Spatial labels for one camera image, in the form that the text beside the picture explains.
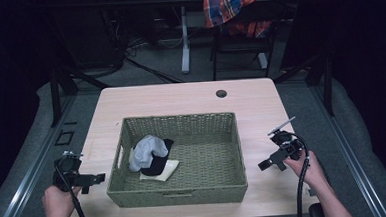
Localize black seat edge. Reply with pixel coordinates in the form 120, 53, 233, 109
307, 202, 327, 217

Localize white desk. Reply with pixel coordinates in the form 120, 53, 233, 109
158, 0, 309, 76

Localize metal floor rail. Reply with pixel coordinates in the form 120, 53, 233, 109
0, 94, 85, 217
308, 78, 386, 217

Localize black sock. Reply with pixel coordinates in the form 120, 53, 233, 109
138, 138, 176, 178

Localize cream sock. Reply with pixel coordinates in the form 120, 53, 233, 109
138, 158, 182, 184

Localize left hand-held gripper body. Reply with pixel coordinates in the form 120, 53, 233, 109
50, 149, 93, 194

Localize black chair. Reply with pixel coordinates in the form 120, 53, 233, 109
206, 0, 293, 83

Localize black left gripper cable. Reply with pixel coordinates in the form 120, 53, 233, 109
54, 163, 93, 217

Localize person's left hand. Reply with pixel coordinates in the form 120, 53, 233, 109
41, 183, 85, 217

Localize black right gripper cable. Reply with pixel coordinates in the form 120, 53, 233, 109
291, 132, 314, 217

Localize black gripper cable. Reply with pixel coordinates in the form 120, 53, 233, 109
54, 163, 93, 217
291, 132, 314, 217

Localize plaid shirt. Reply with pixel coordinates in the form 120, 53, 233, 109
202, 0, 284, 41

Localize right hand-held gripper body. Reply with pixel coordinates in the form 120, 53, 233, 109
266, 116, 307, 169

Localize black floor cables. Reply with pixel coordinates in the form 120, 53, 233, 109
93, 32, 185, 89

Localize black square floor frame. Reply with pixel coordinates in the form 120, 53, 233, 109
53, 129, 76, 147

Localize grey sock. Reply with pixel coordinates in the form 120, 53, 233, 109
126, 133, 170, 173

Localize green woven basket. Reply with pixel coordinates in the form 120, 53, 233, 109
101, 110, 250, 210

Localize black metal stand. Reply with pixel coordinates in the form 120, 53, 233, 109
46, 57, 114, 128
271, 45, 337, 120

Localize person's right hand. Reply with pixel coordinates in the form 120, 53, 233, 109
282, 149, 329, 193

